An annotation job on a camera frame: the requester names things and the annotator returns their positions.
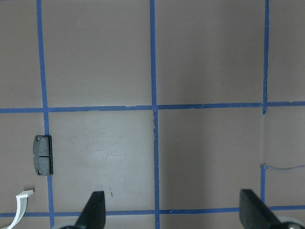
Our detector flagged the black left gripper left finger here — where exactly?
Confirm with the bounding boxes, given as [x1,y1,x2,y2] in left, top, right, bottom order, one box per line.
[74,191,106,229]

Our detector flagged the dark grey brake pad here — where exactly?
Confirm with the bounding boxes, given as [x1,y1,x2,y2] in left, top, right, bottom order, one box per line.
[33,135,53,176]

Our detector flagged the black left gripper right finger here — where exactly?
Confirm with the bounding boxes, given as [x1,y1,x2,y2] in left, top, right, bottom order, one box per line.
[239,189,281,229]

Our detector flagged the white curved plastic clip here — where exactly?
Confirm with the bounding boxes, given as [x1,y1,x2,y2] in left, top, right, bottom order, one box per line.
[2,190,34,229]

